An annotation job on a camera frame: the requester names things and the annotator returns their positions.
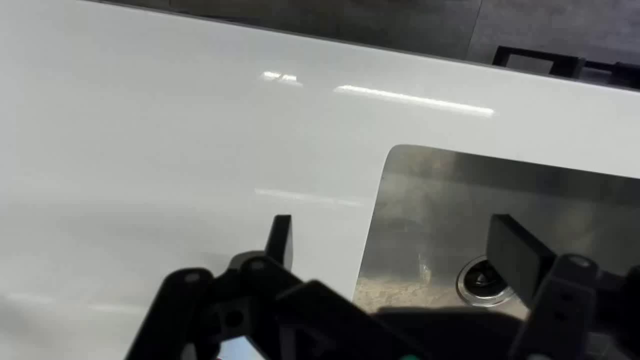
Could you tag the black cabinet door handle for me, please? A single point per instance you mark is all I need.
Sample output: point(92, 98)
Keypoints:
point(572, 66)

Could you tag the round metal sink drain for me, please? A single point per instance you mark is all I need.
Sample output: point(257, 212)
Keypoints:
point(480, 285)

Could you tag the stainless steel sink basin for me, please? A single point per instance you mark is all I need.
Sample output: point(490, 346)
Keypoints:
point(433, 217)

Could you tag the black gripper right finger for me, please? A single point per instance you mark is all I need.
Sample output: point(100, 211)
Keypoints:
point(576, 310)

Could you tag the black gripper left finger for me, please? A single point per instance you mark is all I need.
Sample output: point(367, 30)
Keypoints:
point(194, 312)

